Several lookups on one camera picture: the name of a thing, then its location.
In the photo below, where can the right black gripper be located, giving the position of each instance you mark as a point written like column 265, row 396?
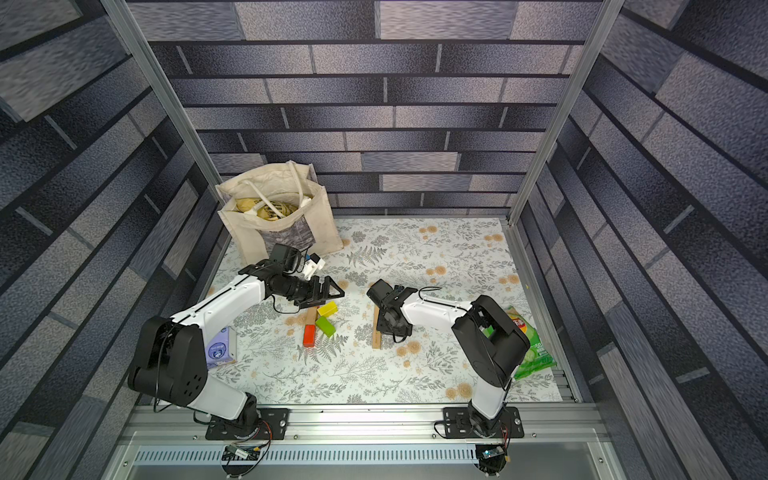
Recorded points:
column 391, row 315

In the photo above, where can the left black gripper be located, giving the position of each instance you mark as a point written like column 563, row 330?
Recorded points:
column 317, row 295

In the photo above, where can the yellow block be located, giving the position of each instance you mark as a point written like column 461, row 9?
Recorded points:
column 328, row 309

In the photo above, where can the natural wood block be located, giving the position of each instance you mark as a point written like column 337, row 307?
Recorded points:
column 376, row 334
column 310, row 316

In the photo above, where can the green block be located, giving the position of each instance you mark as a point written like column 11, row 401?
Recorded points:
column 325, row 326

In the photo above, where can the red block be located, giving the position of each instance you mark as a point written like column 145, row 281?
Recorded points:
column 309, row 336

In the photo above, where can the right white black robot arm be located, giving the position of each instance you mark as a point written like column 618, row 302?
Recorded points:
column 493, row 344

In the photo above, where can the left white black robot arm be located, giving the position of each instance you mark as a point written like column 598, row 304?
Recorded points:
column 170, row 359

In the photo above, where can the beige canvas tote bag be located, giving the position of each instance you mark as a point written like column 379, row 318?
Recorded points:
column 279, row 203

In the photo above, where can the purple tissue pack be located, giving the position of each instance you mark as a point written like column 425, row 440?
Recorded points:
column 222, row 349

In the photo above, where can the green chips bag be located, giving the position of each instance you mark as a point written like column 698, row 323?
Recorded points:
column 537, row 358

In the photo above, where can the right circuit board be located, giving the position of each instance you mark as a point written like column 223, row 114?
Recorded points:
column 491, row 452

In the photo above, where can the circuit board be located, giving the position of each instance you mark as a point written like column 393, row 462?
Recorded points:
column 240, row 453
column 491, row 452

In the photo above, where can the left circuit board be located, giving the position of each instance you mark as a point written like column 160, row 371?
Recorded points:
column 240, row 453

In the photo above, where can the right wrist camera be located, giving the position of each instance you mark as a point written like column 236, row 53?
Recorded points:
column 383, row 295

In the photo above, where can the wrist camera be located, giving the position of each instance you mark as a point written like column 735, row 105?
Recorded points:
column 383, row 295
column 312, row 265

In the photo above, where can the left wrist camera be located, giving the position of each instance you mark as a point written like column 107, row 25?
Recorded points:
column 312, row 265

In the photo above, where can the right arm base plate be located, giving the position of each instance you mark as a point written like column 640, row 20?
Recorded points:
column 465, row 423

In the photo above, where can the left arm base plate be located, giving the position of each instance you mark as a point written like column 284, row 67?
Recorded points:
column 253, row 424

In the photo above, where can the aluminium front rail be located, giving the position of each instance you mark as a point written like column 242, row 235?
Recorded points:
column 562, row 441

